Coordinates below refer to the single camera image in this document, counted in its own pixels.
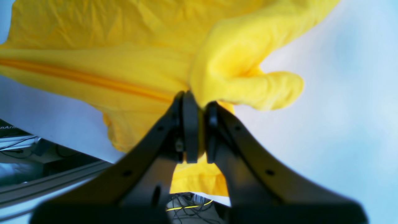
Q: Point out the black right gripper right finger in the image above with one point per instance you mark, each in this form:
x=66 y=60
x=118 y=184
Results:
x=263 y=190

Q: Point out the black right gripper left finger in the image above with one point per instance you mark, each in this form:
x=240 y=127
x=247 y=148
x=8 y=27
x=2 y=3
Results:
x=136 y=189

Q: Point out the orange t-shirt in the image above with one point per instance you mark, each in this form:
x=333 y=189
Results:
x=129 y=58

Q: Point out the aluminium frame stand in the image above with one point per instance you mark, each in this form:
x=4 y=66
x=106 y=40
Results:
x=34 y=169

